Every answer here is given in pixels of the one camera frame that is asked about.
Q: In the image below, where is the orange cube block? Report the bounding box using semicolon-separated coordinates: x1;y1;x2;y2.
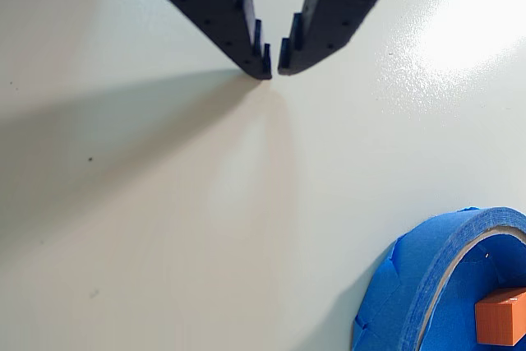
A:
474;286;526;346

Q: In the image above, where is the blue tape roll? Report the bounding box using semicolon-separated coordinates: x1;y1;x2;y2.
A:
348;205;526;351

